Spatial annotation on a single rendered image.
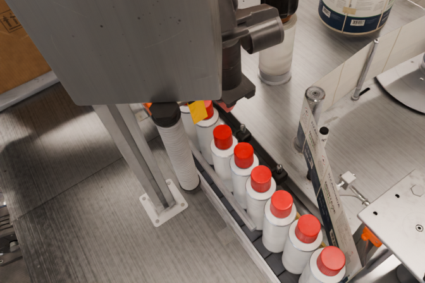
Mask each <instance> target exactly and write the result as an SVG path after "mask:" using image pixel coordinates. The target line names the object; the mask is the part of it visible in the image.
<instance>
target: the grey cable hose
mask: <svg viewBox="0 0 425 283"><path fill-rule="evenodd" d="M149 111H150V112H151V114H152V115H151V118H152V120H153V121H154V123H155V124H156V126H157V128H158V131H159V134H160V135H161V138H162V141H163V143H164V146H165V148H166V151H167V153H168V155H169V158H170V161H171V163H172V165H173V168H174V170H175V172H176V176H177V178H178V180H179V185H180V188H181V190H182V191H183V192H184V193H186V194H194V193H196V192H198V191H199V189H200V186H201V180H200V177H199V175H198V173H197V169H196V166H195V162H194V158H193V156H192V152H191V149H190V145H189V142H188V138H187V135H186V132H185V128H184V125H183V121H182V117H181V110H180V106H179V105H178V103H177V102H154V103H152V104H151V106H150V107H149Z"/></svg>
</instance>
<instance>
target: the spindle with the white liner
mask: <svg viewBox="0 0 425 283"><path fill-rule="evenodd" d="M261 4H268V5H270V6H272V7H275V8H277V9H278V12H279V17H280V19H281V22H282V24H283V28H284V33H285V37H284V41H283V42H282V43H280V44H278V45H275V46H272V47H270V48H267V49H264V50H262V51H259V62H258V67H259V68H258V72H257V73H258V76H259V78H260V79H261V80H262V81H263V82H264V83H267V84H269V85H280V84H283V83H285V82H286V81H288V80H289V79H290V77H291V74H292V70H291V68H292V56H293V47H294V39H295V31H296V24H297V15H296V13H295V12H296V10H297V8H298V5H299V0H261Z"/></svg>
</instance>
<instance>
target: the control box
mask: <svg viewBox="0 0 425 283"><path fill-rule="evenodd" d="M5 1H6V3H7V5H8V6H9V7H10V9H11V10H12V12H13V13H14V15H15V16H16V18H17V19H18V21H19V22H20V23H21V25H22V27H23V28H24V29H25V31H26V32H27V34H28V36H29V37H30V38H31V39H32V41H33V43H34V44H35V46H36V47H37V48H38V50H39V52H40V53H41V54H42V56H43V57H44V59H45V60H46V62H47V63H48V65H49V66H50V68H51V69H52V70H53V72H54V74H55V75H56V76H57V78H58V80H59V81H60V82H61V84H62V85H63V86H64V88H65V90H66V91H67V92H68V94H69V96H70V97H71V99H72V100H73V101H74V103H75V104H76V105H109V104H138V103H154V102H183V101H198V100H219V99H220V98H221V96H222V36H221V24H220V17H219V4H218V0H5Z"/></svg>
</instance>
